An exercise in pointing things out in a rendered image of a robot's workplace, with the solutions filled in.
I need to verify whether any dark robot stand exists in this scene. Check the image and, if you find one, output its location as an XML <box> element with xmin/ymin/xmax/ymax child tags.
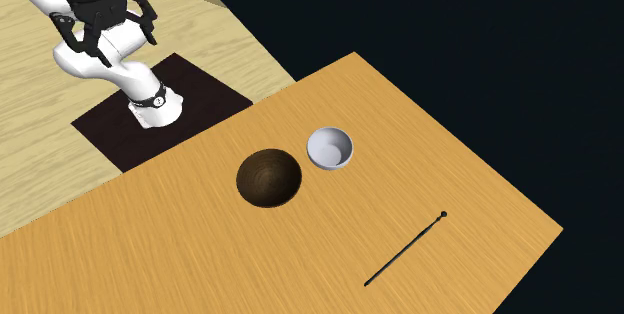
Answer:
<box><xmin>70</xmin><ymin>51</ymin><xmax>255</xmax><ymax>174</ymax></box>

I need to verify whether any dark brown wooden bowl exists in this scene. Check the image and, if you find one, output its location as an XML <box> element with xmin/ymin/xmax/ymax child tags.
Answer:
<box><xmin>235</xmin><ymin>148</ymin><xmax>303</xmax><ymax>209</ymax></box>

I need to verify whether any white bowl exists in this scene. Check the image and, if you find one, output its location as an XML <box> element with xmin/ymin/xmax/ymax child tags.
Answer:
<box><xmin>305</xmin><ymin>126</ymin><xmax>355</xmax><ymax>172</ymax></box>

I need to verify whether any thin black stick with ball tip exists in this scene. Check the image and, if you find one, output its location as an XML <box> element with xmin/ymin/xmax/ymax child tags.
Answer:
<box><xmin>363</xmin><ymin>210</ymin><xmax>449</xmax><ymax>288</ymax></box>

